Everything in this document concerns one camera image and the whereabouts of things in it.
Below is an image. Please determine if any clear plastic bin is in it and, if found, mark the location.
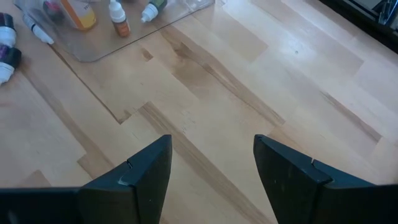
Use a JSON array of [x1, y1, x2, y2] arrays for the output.
[[14, 0, 216, 63]]

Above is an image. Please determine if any blue metal object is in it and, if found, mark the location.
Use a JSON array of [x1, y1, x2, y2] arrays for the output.
[[376, 0, 398, 26]]

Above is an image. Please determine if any small brown food coloring bottle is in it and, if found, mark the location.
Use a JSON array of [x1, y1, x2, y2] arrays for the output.
[[108, 0, 131, 38]]

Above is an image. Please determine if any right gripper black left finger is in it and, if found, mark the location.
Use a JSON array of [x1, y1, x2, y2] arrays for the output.
[[0, 134, 174, 224]]

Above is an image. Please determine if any black aluminium table frame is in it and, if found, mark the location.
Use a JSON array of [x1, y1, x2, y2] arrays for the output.
[[320, 0, 398, 54]]

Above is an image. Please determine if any green food coloring bottle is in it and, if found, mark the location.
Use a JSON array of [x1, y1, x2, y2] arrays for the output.
[[141, 0, 169, 24]]

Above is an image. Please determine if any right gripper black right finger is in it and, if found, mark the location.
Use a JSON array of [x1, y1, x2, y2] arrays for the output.
[[253, 134, 398, 224]]

